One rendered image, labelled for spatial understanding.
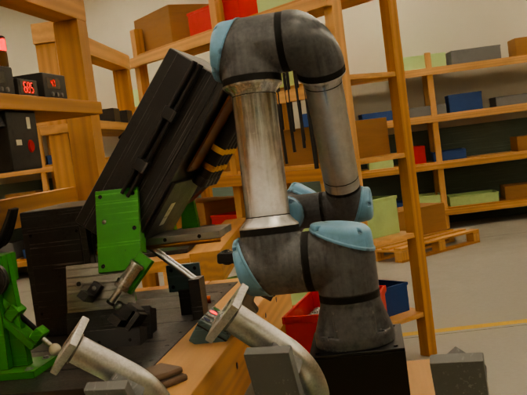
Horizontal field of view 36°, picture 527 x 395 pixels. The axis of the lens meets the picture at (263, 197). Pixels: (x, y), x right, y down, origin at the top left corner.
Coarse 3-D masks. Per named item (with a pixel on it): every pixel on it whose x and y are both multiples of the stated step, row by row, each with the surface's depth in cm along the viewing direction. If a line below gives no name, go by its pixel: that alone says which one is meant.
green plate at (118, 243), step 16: (96, 192) 208; (112, 192) 208; (96, 208) 208; (112, 208) 207; (128, 208) 206; (96, 224) 207; (112, 224) 206; (128, 224) 205; (112, 240) 205; (128, 240) 205; (144, 240) 211; (112, 256) 205; (128, 256) 204; (112, 272) 205
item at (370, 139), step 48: (240, 0) 508; (288, 0) 470; (336, 0) 435; (384, 0) 460; (144, 48) 610; (192, 48) 536; (384, 48) 465; (288, 96) 466; (288, 144) 488; (384, 144) 473; (240, 192) 525; (384, 240) 453; (432, 336) 473
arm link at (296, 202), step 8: (296, 200) 174; (304, 200) 175; (312, 200) 174; (296, 208) 173; (304, 208) 174; (312, 208) 174; (296, 216) 173; (304, 216) 174; (312, 216) 174; (320, 216) 174; (304, 224) 175
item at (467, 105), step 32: (416, 64) 1013; (448, 64) 1033; (480, 64) 999; (448, 96) 1016; (480, 96) 1012; (512, 96) 1009; (416, 160) 1021; (448, 160) 1018; (480, 160) 1008; (480, 192) 1059; (512, 192) 1021; (448, 224) 1020
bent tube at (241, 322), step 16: (240, 288) 80; (240, 304) 78; (224, 320) 79; (240, 320) 79; (256, 320) 80; (208, 336) 80; (240, 336) 80; (256, 336) 80; (272, 336) 80; (288, 336) 81; (304, 352) 81; (304, 368) 80; (320, 368) 82; (304, 384) 81; (320, 384) 81
